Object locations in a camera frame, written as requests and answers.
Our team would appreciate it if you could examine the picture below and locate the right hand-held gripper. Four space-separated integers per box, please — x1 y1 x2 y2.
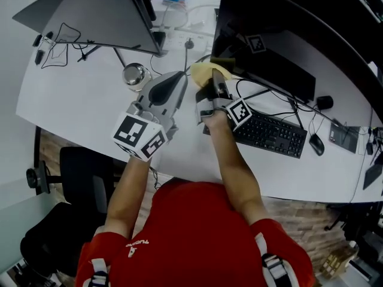
196 68 252 131

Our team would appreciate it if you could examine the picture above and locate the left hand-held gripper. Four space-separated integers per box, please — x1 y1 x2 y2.
112 70 189 163

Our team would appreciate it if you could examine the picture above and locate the yellow cloth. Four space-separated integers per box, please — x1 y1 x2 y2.
190 62 233 90

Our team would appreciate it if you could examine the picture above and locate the black curved monitor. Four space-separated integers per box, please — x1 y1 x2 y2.
210 0 383 129
11 0 170 68

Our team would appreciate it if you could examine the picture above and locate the person's left forearm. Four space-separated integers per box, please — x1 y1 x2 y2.
103 154 154 239

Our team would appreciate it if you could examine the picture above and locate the person's right forearm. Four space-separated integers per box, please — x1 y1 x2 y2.
206 126 269 226

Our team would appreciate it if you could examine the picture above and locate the black monitor back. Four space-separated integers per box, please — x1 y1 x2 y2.
279 0 383 68

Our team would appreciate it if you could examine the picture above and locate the person's right hand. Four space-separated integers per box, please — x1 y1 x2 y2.
204 111 234 130

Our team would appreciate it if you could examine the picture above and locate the clear bottle with metal lid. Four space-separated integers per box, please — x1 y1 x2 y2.
121 62 153 93

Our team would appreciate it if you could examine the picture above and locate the white power strip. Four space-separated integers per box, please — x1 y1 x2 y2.
164 30 215 51

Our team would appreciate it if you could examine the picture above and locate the black office chair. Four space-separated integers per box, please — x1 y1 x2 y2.
20 146 126 280
324 201 383 251

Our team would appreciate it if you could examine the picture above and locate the black computer mouse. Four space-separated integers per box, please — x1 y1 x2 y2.
309 132 326 157

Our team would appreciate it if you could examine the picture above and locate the black desk leg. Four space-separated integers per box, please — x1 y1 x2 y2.
34 126 42 173

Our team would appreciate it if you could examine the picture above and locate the grey laptop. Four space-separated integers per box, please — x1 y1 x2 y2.
329 121 361 154

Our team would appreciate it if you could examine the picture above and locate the person's red shirt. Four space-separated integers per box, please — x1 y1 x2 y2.
74 180 317 287

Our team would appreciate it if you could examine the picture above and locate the black tripod stand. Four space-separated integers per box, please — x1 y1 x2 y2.
364 124 383 167

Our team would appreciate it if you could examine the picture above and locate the small black keyboard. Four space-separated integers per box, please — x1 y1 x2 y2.
363 163 383 191

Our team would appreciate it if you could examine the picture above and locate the printed cardboard box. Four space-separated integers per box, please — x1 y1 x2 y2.
319 243 360 278

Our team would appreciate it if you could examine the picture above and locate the white cable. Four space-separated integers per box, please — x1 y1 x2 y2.
149 4 216 32

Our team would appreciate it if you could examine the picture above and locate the thin black looped cable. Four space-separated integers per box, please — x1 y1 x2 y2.
40 22 90 70

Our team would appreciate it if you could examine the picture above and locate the white harness strap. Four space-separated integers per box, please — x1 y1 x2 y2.
254 231 297 287
89 257 111 287

